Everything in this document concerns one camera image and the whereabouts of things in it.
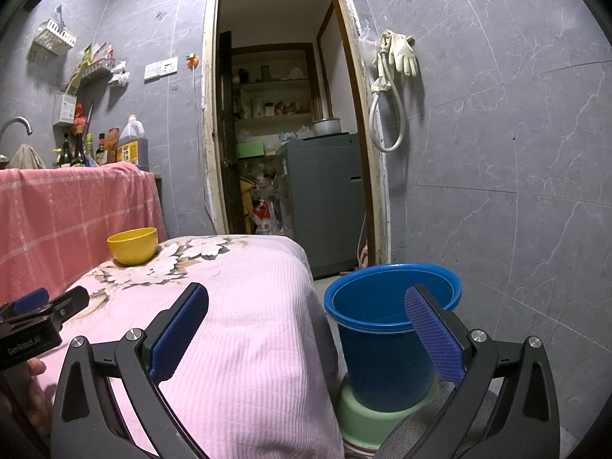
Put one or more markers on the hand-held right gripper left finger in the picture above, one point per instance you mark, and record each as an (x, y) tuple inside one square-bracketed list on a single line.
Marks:
[(179, 330)]

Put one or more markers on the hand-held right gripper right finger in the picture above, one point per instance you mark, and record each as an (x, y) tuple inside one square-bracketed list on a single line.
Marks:
[(432, 334)]

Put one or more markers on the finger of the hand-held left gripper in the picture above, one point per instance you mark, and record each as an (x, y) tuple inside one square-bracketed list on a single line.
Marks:
[(71, 303), (28, 300)]

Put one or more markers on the blue plastic bucket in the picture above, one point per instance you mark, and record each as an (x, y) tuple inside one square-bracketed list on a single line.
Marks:
[(377, 368)]

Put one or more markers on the person's left hand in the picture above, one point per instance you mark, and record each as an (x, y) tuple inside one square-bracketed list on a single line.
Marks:
[(40, 392)]

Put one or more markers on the yellow bowl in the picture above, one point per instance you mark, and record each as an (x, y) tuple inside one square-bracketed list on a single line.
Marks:
[(132, 246)]

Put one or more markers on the pink floral table cover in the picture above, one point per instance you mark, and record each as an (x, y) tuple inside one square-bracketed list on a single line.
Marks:
[(263, 344)]

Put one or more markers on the pink plaid cloth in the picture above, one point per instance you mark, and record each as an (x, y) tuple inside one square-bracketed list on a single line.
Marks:
[(71, 215)]

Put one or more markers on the green plastic stool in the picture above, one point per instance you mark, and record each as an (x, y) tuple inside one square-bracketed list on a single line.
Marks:
[(368, 428)]

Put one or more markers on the white red sack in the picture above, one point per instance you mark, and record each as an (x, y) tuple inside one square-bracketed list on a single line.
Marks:
[(263, 217)]

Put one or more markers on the beige rag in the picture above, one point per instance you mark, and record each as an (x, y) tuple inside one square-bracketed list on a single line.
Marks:
[(26, 158)]

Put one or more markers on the yellow bag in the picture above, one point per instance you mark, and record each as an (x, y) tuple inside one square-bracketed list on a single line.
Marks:
[(246, 201)]

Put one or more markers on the dark sauce bottle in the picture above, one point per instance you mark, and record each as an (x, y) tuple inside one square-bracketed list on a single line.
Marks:
[(101, 153), (64, 155), (78, 153)]

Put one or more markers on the yellow cap sauce bottle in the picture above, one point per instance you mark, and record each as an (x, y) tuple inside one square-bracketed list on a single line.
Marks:
[(90, 153)]

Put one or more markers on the orange seasoning packet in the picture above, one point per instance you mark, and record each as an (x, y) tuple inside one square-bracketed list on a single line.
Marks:
[(113, 146)]

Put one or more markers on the large cooking oil bottle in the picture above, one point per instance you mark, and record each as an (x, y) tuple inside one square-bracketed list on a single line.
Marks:
[(132, 148)]

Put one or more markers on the grey washing machine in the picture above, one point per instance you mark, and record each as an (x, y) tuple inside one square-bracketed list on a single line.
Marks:
[(320, 201)]

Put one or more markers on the metal faucet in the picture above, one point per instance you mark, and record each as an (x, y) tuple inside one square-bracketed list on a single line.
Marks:
[(19, 121)]

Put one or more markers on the green box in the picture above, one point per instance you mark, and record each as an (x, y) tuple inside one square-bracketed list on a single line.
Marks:
[(251, 150)]

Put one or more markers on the metal pot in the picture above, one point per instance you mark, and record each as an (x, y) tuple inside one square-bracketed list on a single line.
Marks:
[(326, 127)]

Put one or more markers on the white plastic bag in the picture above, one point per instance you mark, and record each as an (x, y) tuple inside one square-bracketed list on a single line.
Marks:
[(119, 74)]

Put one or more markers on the seasoning packets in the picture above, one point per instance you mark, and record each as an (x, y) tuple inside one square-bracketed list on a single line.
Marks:
[(98, 55)]

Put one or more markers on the wooden storage shelf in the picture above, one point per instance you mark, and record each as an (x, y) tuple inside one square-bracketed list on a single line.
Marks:
[(272, 83)]

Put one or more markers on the cream rubber gloves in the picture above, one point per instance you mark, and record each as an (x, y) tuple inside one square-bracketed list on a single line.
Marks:
[(404, 55)]

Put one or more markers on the clear hanging plastic bag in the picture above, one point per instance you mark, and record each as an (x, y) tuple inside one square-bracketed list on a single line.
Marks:
[(368, 38)]

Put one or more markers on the white wall box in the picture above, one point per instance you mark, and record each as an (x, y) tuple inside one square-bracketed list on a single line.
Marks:
[(64, 109)]

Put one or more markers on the wooden door frame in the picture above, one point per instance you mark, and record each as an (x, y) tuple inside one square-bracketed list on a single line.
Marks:
[(370, 129)]

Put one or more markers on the wall shelf rack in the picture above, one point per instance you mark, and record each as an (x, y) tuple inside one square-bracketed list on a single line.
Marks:
[(98, 70)]

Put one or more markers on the white wall basket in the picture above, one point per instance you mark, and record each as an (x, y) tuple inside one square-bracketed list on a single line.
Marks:
[(52, 37)]

